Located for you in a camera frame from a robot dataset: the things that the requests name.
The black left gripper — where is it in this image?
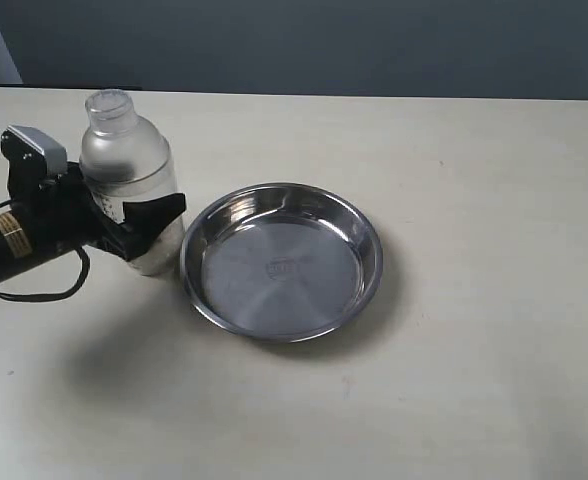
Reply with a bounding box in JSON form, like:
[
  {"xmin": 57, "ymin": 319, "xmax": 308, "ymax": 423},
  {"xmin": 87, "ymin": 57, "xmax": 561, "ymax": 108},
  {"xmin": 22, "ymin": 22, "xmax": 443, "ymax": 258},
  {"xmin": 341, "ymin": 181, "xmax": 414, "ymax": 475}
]
[{"xmin": 0, "ymin": 129, "xmax": 186, "ymax": 261}]

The clear plastic shaker bottle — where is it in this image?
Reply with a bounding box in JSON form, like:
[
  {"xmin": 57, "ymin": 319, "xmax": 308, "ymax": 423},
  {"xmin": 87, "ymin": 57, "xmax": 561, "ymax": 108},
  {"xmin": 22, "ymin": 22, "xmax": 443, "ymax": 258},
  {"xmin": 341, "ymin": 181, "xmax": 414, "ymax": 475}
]
[{"xmin": 78, "ymin": 89, "xmax": 187, "ymax": 277}]

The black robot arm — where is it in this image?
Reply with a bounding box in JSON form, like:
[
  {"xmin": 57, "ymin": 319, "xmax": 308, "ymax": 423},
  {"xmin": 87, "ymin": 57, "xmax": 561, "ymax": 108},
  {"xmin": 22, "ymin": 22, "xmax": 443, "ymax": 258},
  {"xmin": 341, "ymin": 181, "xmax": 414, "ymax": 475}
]
[{"xmin": 0, "ymin": 125, "xmax": 186, "ymax": 303}]

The round stainless steel plate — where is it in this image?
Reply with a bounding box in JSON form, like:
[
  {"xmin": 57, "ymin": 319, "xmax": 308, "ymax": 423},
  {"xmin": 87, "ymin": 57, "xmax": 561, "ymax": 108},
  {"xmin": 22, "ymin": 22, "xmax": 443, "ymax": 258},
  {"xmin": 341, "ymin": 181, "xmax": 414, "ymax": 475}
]
[{"xmin": 180, "ymin": 182, "xmax": 383, "ymax": 343}]

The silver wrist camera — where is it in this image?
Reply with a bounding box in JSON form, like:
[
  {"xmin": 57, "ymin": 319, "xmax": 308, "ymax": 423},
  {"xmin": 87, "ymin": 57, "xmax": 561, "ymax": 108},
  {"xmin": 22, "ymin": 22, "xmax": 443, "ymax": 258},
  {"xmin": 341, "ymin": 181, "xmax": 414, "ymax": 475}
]
[{"xmin": 7, "ymin": 125, "xmax": 67, "ymax": 177}]

